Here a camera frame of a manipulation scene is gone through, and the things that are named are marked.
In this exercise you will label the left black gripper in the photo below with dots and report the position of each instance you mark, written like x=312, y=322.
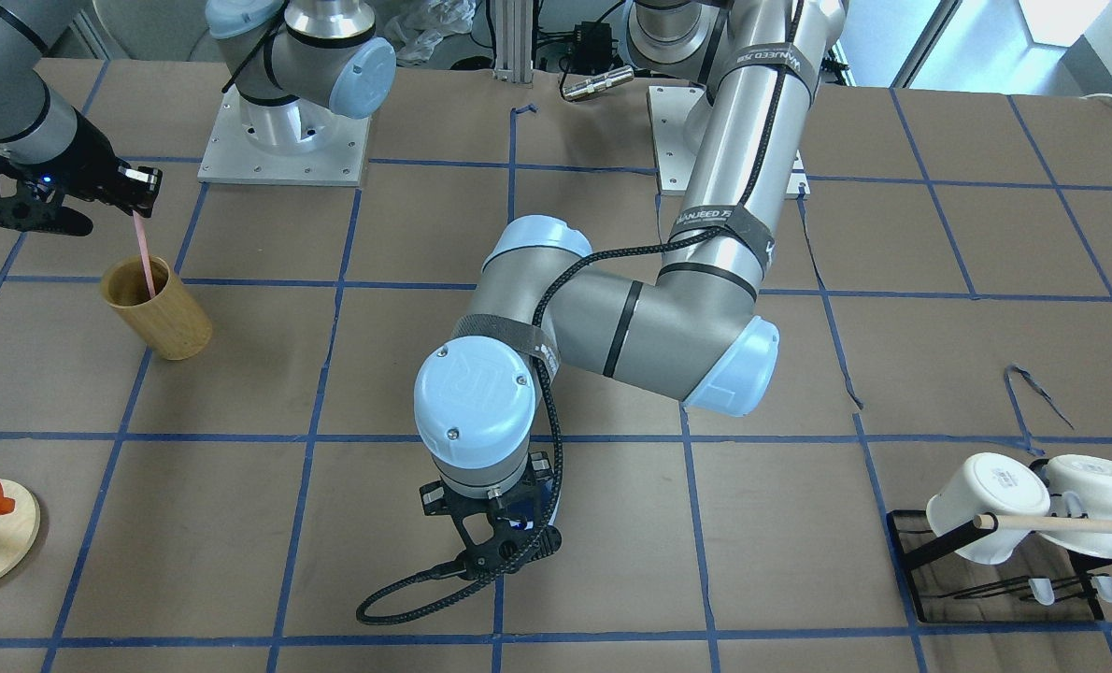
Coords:
x=433, y=496

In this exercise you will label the pink chopstick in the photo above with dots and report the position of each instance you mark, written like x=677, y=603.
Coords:
x=145, y=258

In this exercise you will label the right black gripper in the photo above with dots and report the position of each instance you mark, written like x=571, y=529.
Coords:
x=87, y=159

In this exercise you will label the bamboo cylinder holder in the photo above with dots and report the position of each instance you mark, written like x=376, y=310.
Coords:
x=171, y=322

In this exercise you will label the black wire mug rack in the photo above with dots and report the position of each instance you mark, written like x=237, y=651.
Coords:
x=997, y=569

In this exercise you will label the black power adapter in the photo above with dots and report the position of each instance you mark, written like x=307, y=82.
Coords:
x=591, y=50

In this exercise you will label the white mug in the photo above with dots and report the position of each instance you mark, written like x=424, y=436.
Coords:
x=987, y=483
x=1081, y=484

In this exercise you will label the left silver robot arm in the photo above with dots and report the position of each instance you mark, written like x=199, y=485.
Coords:
x=677, y=318

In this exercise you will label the aluminium frame post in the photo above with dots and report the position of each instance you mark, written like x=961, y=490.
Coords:
x=513, y=40

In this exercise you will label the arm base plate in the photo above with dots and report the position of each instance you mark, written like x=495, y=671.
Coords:
x=298, y=144
x=677, y=140

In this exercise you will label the round wooden cup stand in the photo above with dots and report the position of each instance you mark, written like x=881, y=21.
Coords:
x=19, y=528

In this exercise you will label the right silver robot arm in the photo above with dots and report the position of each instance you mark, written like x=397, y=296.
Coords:
x=304, y=78

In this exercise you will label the silver cylindrical connector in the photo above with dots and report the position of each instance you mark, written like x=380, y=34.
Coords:
x=593, y=85

